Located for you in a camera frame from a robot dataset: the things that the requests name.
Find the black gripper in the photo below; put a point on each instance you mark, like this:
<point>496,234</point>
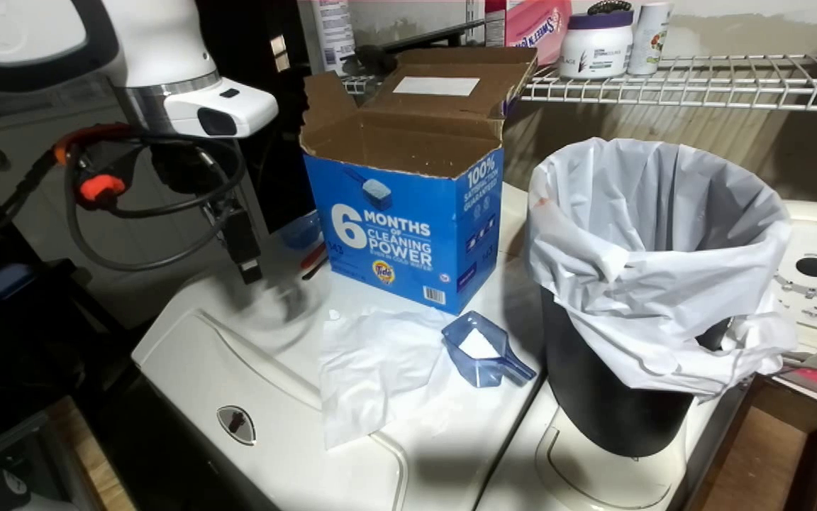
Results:
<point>186,171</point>

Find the black trash can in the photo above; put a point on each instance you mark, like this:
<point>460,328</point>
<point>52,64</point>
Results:
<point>608,406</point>

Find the white plastic trash bag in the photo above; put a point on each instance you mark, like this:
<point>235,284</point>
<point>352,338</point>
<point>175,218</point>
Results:
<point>653,284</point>

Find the empty blue detergent scoop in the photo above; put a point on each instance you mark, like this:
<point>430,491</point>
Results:
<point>303,231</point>

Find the white washing machine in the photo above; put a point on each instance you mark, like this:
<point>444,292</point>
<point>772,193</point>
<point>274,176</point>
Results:
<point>269,377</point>

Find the blue Tide detergent box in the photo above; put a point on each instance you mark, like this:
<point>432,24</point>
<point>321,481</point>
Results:
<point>409,213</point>

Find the tall white bottle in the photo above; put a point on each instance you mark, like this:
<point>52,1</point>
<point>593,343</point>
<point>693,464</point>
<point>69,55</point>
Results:
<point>335,32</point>

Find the blue detergent scoop with powder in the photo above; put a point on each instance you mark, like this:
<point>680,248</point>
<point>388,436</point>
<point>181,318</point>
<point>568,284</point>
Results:
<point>483,349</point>

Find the wooden robot platform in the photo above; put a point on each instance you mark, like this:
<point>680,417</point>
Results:
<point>98,464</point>

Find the pink cardboard box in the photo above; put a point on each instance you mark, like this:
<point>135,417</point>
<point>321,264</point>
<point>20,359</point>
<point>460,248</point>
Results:
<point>532,24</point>

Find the white jar purple lid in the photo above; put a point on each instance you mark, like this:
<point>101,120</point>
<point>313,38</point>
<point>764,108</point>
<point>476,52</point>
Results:
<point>596,45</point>

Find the white printed canister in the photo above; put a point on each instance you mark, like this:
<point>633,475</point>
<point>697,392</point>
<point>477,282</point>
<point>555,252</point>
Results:
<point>647,38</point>

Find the dark wooden organizer tray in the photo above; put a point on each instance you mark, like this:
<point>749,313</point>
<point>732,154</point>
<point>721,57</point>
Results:
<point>768,455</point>

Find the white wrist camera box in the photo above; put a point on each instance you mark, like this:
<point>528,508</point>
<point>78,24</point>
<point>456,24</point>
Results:
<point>227,106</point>

